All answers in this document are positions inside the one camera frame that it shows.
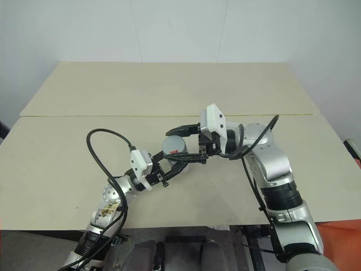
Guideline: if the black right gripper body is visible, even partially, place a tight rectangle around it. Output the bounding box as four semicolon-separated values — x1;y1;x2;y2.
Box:
198;131;221;165

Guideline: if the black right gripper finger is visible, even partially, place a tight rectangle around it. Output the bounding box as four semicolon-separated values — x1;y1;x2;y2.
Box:
165;152;209;165
165;122;202;138

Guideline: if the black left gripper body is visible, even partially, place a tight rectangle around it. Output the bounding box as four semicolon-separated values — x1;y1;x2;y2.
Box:
146;165;170;189

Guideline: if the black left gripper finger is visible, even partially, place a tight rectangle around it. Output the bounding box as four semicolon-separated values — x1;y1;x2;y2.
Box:
151;150;170;168
162;161;189;185

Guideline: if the grey round jar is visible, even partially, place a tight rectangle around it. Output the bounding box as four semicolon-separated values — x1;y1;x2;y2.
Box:
162;146;190;173

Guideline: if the dark rounded shape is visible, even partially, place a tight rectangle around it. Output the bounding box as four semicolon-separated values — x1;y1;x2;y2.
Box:
199;241;227;271

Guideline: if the orange red object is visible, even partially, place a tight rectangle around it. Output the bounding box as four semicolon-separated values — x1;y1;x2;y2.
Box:
315;217;361;271

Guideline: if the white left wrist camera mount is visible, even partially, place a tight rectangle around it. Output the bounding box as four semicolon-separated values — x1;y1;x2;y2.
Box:
130;149;155;190

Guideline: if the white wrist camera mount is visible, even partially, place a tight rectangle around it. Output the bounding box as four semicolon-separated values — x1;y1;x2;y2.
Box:
199;104;227;154
130;149;155;190

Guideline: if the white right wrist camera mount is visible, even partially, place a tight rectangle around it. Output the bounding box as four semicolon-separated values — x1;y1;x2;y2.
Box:
199;104;227;154

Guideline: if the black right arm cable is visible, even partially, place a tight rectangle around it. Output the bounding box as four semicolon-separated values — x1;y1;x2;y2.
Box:
217;114;286;261

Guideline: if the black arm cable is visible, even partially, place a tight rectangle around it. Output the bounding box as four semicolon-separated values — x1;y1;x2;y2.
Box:
85;128;135;269
217;114;286;261

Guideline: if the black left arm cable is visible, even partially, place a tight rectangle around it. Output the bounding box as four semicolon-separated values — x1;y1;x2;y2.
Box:
85;128;135;269

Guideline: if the black metal table frame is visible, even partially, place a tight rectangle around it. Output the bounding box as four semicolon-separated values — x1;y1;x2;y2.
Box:
230;224;274;271

